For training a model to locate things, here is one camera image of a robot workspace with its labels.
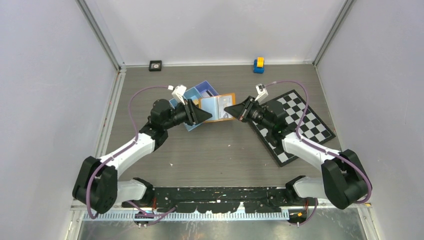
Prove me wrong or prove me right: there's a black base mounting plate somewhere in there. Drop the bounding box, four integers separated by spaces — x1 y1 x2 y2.
120 186 320 215

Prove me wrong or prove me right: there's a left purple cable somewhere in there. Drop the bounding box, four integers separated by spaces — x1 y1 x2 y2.
86 85 181 228

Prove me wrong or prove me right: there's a small black square box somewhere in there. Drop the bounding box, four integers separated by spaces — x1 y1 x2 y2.
148 60 163 72

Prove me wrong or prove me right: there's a black white checkerboard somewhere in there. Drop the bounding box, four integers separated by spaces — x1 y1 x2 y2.
248 89 336 168

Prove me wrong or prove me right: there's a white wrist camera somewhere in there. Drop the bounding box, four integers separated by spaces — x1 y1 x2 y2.
167 84 187 105
255 83 269 103

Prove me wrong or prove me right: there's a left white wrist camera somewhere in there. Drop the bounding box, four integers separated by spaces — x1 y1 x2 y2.
167 84 187 105

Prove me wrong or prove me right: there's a white patterned credit card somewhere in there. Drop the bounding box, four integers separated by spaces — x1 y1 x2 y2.
217 95 234 121

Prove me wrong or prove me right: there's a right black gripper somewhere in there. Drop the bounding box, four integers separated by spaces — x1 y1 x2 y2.
224 95 274 131

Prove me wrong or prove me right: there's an orange leather card holder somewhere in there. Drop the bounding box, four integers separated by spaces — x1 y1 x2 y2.
199 93 236 123

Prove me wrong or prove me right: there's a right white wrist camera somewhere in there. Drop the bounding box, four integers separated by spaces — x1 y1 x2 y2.
255 83 269 103

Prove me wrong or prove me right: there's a blue yellow toy block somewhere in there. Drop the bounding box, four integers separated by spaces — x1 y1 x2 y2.
253 57 265 74

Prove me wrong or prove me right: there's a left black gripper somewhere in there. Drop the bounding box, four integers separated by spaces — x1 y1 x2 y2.
163 98 212 130

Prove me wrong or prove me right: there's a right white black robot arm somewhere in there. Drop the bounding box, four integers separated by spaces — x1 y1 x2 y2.
224 96 372 210

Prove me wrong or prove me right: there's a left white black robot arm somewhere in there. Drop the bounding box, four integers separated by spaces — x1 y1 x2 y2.
72 99 212 214

